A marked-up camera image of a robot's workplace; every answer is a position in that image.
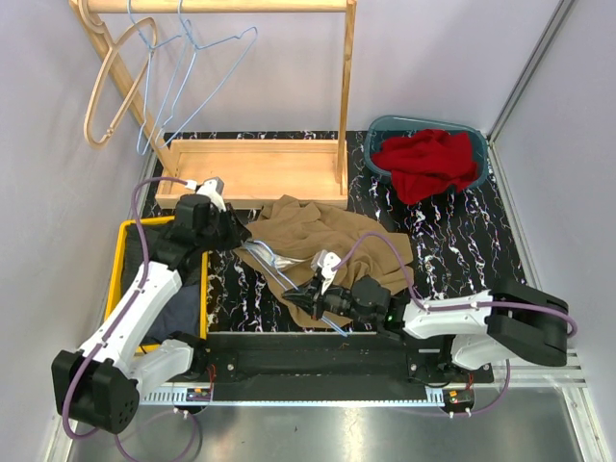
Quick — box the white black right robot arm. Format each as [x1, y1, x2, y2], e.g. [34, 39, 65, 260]
[283, 276, 577, 382]

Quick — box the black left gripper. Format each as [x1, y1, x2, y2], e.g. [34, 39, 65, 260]
[198, 203, 253, 252]

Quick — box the tan brown skirt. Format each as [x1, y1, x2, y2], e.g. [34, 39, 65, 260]
[235, 194, 415, 332]

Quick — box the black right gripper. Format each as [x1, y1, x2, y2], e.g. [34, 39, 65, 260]
[283, 271, 375, 325]

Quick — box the red cloth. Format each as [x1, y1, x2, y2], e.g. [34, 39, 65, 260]
[372, 129, 479, 205]

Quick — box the teal plastic basin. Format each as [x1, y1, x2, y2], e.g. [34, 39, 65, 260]
[363, 115, 489, 189]

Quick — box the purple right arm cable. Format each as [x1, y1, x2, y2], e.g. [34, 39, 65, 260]
[336, 231, 578, 420]

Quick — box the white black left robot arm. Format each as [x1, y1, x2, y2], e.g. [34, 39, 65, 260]
[51, 192, 250, 434]

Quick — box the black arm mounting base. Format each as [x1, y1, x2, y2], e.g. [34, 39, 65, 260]
[194, 332, 494, 407]

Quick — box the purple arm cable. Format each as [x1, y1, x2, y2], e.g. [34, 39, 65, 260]
[60, 176, 201, 461]
[336, 231, 578, 420]

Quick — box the black marble pattern mat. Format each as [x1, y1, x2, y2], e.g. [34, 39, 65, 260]
[139, 129, 550, 334]

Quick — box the wooden hanger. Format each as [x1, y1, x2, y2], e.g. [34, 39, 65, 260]
[79, 0, 161, 150]

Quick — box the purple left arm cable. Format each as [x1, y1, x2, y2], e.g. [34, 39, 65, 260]
[60, 176, 201, 461]

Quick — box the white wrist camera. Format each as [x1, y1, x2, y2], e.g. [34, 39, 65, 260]
[311, 250, 341, 295]
[185, 177, 226, 212]

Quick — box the yellow plastic crate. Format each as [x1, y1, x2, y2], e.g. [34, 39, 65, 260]
[104, 220, 208, 355]

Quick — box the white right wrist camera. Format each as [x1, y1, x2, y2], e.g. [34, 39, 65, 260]
[311, 250, 341, 295]

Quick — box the blue wire hanger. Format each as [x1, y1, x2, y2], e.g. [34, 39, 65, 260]
[243, 240, 347, 337]
[136, 1, 201, 155]
[148, 1, 259, 141]

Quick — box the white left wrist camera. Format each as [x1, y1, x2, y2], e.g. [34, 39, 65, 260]
[185, 177, 226, 212]

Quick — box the wooden clothes rack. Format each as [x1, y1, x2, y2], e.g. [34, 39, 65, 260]
[70, 1, 357, 210]

